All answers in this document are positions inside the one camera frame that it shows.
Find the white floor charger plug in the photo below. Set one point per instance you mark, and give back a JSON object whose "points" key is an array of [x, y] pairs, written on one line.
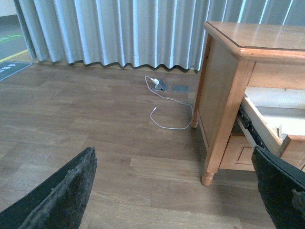
{"points": [[155, 81]]}

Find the closed metal floor socket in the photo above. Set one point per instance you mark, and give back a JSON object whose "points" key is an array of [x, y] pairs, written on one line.
{"points": [[180, 88]]}

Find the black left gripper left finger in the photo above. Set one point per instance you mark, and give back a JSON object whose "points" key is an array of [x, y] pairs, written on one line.
{"points": [[60, 201]]}

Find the grey pleated curtain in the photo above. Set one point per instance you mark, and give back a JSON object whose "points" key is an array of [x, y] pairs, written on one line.
{"points": [[138, 32]]}

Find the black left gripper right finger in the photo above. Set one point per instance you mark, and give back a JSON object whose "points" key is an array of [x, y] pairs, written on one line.
{"points": [[283, 194]]}

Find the wooden nightstand frame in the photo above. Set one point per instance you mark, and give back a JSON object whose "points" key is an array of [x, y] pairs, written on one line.
{"points": [[238, 55]]}

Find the open metal floor socket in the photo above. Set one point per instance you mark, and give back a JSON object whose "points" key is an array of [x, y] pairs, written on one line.
{"points": [[162, 86]]}

